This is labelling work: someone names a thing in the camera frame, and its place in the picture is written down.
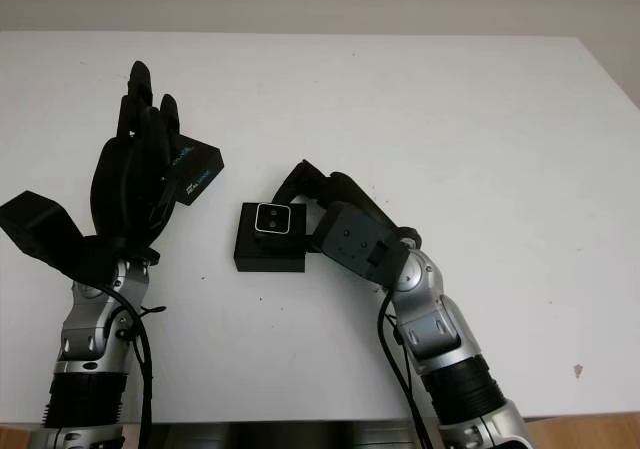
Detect black box lid with print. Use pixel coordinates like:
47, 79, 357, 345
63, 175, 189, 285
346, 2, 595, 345
163, 137, 225, 208

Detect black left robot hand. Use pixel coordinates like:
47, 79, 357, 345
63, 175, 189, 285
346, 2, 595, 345
89, 59, 182, 253

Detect dark robot torso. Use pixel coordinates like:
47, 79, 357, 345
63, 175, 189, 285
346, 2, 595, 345
148, 407, 447, 449

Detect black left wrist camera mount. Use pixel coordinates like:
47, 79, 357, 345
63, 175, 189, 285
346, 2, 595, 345
0, 190, 124, 286

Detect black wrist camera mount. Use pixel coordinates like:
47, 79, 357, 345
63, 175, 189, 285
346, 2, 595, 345
310, 203, 412, 288
0, 190, 124, 286

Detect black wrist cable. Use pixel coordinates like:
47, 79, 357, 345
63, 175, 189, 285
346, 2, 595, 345
103, 287, 167, 449
376, 288, 442, 449

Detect black camera box base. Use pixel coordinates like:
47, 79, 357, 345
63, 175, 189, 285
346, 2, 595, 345
232, 201, 308, 274

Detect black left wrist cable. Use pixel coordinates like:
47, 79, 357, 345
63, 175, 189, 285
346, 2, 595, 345
103, 287, 167, 449

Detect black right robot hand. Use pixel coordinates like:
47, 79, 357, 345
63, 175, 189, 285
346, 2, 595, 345
271, 159, 421, 249

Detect small silver square camera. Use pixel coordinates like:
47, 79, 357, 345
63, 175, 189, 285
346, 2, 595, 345
252, 202, 293, 236

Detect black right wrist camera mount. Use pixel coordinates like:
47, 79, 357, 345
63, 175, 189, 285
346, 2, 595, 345
310, 203, 412, 288

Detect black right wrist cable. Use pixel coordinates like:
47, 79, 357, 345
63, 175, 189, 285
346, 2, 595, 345
376, 288, 442, 449

